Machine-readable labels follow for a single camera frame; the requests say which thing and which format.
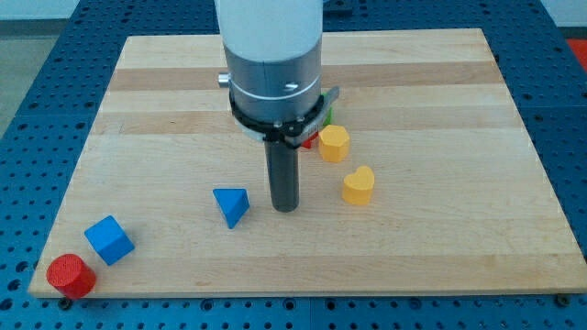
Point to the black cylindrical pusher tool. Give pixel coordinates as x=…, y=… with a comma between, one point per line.
x=282, y=165

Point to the green block behind arm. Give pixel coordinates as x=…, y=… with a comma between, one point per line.
x=327, y=107

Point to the blue cube block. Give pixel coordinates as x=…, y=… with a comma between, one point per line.
x=109, y=240

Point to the red block behind tool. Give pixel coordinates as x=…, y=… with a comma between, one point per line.
x=309, y=142

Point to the red cylinder block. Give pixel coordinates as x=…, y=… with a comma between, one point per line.
x=71, y=276

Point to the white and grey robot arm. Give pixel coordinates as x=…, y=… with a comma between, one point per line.
x=274, y=81

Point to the wooden board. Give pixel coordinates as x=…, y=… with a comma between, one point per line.
x=461, y=203

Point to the yellow heart block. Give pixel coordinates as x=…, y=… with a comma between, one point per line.
x=358, y=186

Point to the yellow hexagon block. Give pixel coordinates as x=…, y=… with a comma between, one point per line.
x=334, y=143

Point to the blue triangular prism block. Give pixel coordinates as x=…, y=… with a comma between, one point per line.
x=233, y=204

